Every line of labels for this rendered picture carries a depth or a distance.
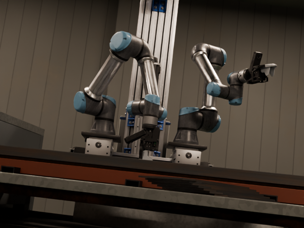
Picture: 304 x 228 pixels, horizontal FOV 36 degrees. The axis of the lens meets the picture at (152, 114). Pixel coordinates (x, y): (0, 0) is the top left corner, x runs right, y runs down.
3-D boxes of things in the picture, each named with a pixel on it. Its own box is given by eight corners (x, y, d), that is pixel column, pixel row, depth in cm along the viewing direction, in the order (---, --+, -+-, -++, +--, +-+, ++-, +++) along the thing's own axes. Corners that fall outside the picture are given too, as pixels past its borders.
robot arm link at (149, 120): (141, 115, 224) (144, 118, 232) (140, 124, 223) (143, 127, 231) (156, 116, 223) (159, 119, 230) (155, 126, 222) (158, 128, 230)
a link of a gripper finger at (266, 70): (276, 74, 238) (263, 77, 246) (276, 63, 238) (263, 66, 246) (272, 73, 236) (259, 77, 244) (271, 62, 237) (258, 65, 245)
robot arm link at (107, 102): (118, 120, 275) (121, 98, 277) (100, 116, 266) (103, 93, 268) (106, 121, 284) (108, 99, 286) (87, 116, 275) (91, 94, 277)
